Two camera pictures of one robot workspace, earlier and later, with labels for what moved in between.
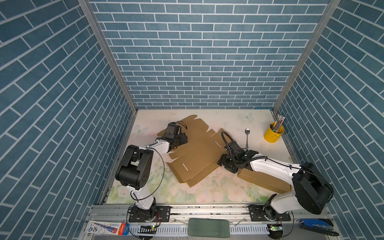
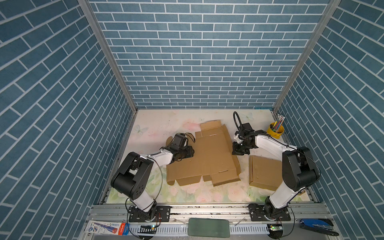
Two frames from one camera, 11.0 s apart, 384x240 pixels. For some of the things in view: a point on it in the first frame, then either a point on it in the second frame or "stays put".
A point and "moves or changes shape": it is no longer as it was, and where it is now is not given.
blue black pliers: x=321 y=225 stays put
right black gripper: x=222 y=160 to x=235 y=150
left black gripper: x=184 y=139 to x=189 y=151
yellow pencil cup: x=273 y=133 stays put
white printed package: x=107 y=228 stays put
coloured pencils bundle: x=277 y=125 stays put
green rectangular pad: x=208 y=228 stays put
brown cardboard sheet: x=202 y=152 moves or changes shape
